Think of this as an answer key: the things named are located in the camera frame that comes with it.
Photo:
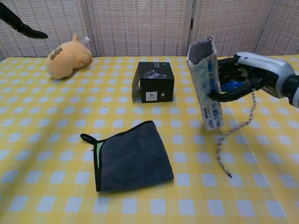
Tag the black cube product box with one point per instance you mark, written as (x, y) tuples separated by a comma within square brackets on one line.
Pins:
[(156, 88)]

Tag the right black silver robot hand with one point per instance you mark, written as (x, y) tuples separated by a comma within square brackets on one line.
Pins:
[(268, 67)]

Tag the orange plush toy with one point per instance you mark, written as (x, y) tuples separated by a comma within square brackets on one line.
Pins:
[(65, 63)]

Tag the blue snack packet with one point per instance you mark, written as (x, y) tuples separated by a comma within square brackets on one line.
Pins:
[(233, 85)]

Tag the yellow white checked tablecloth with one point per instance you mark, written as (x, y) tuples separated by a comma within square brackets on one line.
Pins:
[(70, 105)]

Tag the white blue toothpaste carton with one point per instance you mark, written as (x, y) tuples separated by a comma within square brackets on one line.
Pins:
[(203, 77)]

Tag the dark grey microfibre cloth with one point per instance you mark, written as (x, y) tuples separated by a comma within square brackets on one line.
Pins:
[(135, 158)]

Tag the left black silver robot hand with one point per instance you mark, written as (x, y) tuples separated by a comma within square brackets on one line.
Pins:
[(25, 28)]

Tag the woven folding screen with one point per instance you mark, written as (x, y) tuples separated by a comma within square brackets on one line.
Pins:
[(140, 28)]

